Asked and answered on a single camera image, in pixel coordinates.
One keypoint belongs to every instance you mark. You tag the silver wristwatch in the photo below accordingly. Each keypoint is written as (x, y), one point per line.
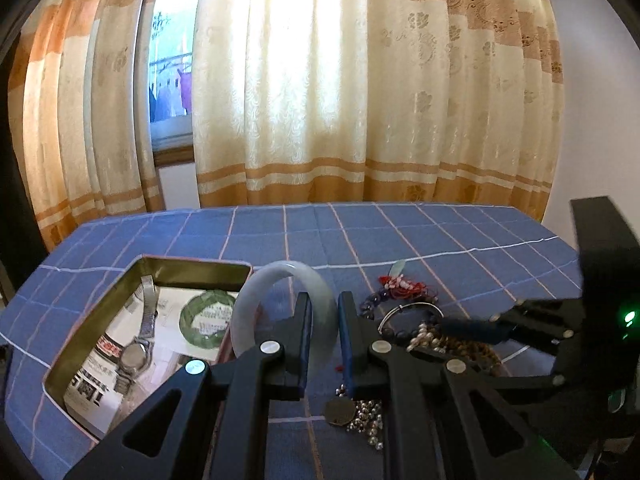
(134, 355)

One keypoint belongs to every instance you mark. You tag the wide cream orange curtain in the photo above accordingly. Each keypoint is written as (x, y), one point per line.
(350, 85)

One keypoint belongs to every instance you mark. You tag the thin silver bangle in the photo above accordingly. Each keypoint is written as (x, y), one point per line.
(400, 309)

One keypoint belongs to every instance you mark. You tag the window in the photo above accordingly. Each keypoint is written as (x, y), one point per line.
(170, 90)

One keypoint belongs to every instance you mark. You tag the white jade bangle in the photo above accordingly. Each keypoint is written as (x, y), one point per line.
(322, 305)

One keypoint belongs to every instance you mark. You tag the narrow cream orange curtain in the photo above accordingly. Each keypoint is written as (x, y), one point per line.
(75, 135)

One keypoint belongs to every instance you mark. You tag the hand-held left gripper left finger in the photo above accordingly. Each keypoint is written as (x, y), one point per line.
(302, 345)

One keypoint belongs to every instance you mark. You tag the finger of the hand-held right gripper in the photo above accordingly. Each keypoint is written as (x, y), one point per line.
(535, 385)
(470, 329)

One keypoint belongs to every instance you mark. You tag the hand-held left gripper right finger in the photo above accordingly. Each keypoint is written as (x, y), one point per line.
(347, 345)

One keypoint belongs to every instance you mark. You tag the printed paper booklet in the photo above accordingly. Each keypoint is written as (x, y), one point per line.
(90, 390)

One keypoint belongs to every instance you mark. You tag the rectangular tin box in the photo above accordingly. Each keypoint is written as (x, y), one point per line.
(65, 365)

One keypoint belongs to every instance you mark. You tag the green jade bangle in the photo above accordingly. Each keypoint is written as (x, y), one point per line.
(192, 305)

